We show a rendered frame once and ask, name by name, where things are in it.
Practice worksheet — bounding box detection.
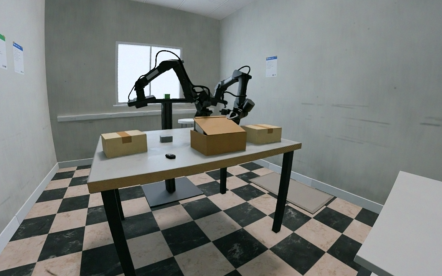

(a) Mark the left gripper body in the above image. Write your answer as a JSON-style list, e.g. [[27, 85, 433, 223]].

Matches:
[[228, 107, 244, 125]]

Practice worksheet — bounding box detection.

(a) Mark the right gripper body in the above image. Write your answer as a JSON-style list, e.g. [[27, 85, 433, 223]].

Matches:
[[194, 101, 212, 117]]

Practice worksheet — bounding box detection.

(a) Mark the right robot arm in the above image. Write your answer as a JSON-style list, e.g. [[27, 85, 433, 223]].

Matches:
[[128, 59, 211, 107]]

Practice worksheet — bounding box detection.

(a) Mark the black key fob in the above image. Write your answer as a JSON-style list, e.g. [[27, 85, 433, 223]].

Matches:
[[165, 153, 176, 159]]

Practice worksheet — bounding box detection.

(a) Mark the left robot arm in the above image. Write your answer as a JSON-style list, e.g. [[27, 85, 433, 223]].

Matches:
[[212, 70, 255, 117]]

